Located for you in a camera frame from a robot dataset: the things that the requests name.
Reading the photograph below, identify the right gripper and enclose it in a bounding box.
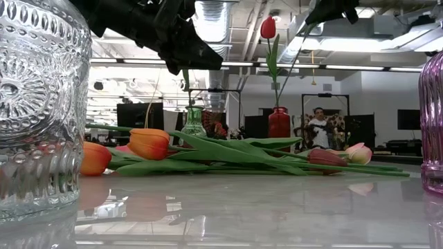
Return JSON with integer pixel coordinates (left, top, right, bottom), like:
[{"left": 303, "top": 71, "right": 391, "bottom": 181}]
[{"left": 305, "top": 0, "right": 360, "bottom": 26}]

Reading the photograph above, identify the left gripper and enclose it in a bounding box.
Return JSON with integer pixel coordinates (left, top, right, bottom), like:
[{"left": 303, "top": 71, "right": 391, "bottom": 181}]
[{"left": 131, "top": 0, "right": 224, "bottom": 76}]

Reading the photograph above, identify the dark red artificial tulip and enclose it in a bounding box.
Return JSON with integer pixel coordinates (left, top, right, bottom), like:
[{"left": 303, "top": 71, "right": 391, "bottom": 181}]
[{"left": 307, "top": 147, "right": 349, "bottom": 174}]

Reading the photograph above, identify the green glass vase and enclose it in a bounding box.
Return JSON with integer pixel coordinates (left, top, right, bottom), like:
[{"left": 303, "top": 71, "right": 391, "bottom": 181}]
[{"left": 179, "top": 105, "right": 208, "bottom": 138}]

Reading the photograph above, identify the red ribbed glass vase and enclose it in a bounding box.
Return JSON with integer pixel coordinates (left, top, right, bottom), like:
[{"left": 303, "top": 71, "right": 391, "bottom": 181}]
[{"left": 268, "top": 106, "right": 291, "bottom": 153}]

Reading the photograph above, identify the purple ribbed glass vase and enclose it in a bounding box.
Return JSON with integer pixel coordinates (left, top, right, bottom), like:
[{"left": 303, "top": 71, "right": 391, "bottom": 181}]
[{"left": 417, "top": 50, "right": 443, "bottom": 194}]

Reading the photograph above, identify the clear embossed glass vase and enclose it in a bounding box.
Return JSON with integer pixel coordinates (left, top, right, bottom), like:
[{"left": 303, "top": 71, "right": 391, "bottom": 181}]
[{"left": 0, "top": 0, "right": 93, "bottom": 222}]

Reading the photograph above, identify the black monitor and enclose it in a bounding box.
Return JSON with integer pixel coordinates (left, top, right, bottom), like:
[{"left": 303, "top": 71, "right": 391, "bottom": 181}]
[{"left": 116, "top": 102, "right": 165, "bottom": 131}]

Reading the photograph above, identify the person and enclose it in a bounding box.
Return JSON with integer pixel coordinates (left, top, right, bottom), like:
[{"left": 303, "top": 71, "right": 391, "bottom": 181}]
[{"left": 304, "top": 107, "right": 333, "bottom": 149}]

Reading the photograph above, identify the silver ceiling air duct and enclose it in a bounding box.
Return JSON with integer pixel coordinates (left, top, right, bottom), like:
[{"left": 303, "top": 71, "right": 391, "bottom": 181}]
[{"left": 192, "top": 0, "right": 239, "bottom": 111}]

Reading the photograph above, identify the black wall screen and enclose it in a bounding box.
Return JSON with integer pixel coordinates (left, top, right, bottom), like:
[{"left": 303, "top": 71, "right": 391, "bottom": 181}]
[{"left": 397, "top": 109, "right": 422, "bottom": 131}]

